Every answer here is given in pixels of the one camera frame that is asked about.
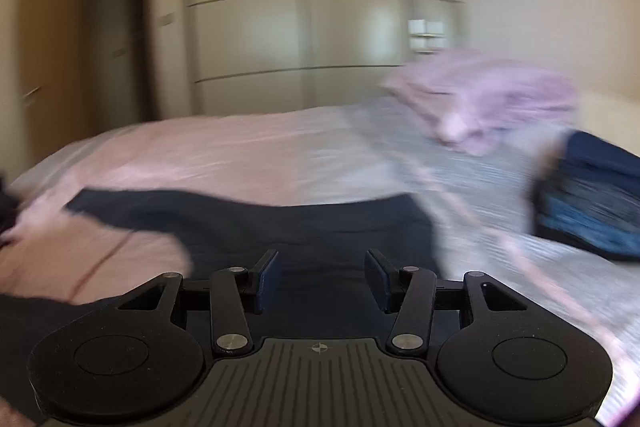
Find cream sliding-door wardrobe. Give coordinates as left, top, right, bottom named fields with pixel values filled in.
left=182, top=0, right=417, bottom=116

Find pink and grey bedspread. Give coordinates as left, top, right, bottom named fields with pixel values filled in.
left=0, top=96, right=640, bottom=425

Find wooden door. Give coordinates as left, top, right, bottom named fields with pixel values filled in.
left=19, top=0, right=85, bottom=165

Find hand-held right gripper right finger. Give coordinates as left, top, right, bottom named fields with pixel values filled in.
left=365, top=248, right=529, bottom=354

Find folded lilac clothes pile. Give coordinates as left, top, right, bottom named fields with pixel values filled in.
left=381, top=48, right=584, bottom=158

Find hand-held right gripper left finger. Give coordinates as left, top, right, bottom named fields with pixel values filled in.
left=116, top=249, right=280, bottom=354

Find blue jeans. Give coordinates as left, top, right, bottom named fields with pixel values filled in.
left=529, top=129, right=640, bottom=264

